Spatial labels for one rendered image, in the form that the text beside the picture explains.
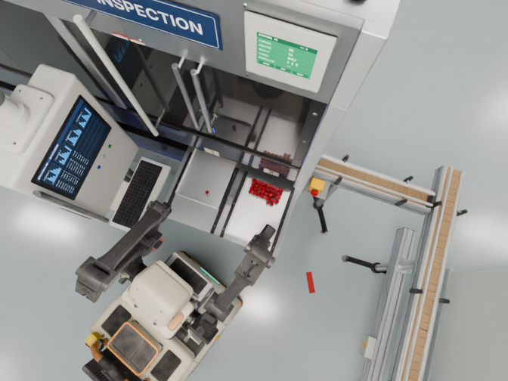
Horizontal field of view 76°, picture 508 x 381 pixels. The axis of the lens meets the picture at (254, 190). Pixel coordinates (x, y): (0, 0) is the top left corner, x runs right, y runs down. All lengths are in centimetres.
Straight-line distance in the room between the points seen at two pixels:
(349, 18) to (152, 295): 109
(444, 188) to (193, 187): 140
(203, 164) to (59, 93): 81
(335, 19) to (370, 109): 247
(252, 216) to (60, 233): 180
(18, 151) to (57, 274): 178
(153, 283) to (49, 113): 75
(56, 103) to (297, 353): 223
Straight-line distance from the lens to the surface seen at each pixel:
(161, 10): 97
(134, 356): 189
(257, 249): 112
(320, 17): 79
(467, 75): 380
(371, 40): 80
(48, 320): 311
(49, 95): 148
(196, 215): 184
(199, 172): 190
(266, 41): 86
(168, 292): 134
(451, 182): 212
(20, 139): 145
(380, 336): 227
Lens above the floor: 267
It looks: 75 degrees down
